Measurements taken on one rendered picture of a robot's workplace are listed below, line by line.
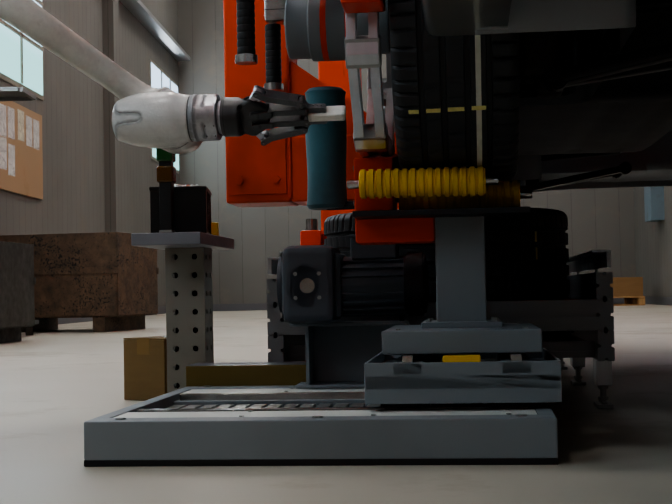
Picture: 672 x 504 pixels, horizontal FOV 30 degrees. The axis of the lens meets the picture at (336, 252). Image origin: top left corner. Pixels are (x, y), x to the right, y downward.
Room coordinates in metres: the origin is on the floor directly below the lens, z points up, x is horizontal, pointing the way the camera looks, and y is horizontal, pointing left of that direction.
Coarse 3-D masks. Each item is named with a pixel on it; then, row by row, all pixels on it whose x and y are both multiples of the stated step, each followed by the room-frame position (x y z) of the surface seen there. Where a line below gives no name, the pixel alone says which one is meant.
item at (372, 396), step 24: (384, 360) 2.78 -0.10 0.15; (408, 360) 2.33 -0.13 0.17; (432, 360) 2.76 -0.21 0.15; (456, 360) 2.31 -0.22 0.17; (480, 360) 2.30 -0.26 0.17; (504, 360) 2.34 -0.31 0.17; (528, 360) 2.33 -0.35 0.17; (552, 360) 2.44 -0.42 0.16; (384, 384) 2.32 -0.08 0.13; (408, 384) 2.32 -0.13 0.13; (432, 384) 2.31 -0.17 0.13; (456, 384) 2.31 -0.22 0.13; (480, 384) 2.30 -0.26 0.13; (504, 384) 2.30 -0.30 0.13; (528, 384) 2.29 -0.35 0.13; (552, 384) 2.29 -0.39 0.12
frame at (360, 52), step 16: (352, 16) 2.31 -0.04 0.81; (368, 16) 2.30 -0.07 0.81; (352, 32) 2.31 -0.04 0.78; (368, 32) 2.30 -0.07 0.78; (352, 48) 2.31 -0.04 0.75; (368, 48) 2.30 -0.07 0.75; (352, 64) 2.32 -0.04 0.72; (368, 64) 2.32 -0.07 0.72; (352, 80) 2.35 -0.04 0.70; (368, 80) 2.81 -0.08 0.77; (384, 80) 2.81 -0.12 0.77; (352, 96) 2.37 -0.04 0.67; (368, 96) 2.79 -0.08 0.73; (384, 96) 2.79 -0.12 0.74; (352, 112) 2.40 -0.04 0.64; (368, 112) 2.74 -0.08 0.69; (384, 112) 2.43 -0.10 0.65; (368, 128) 2.45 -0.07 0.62; (384, 128) 2.43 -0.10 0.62; (368, 144) 2.45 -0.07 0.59; (384, 144) 2.45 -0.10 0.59
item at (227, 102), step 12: (228, 108) 2.35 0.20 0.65; (240, 108) 2.36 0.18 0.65; (252, 108) 2.36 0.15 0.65; (264, 108) 2.36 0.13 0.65; (228, 120) 2.35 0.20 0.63; (240, 120) 2.37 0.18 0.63; (252, 120) 2.38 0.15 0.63; (264, 120) 2.38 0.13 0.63; (228, 132) 2.37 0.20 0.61; (240, 132) 2.38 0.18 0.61; (252, 132) 2.40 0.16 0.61
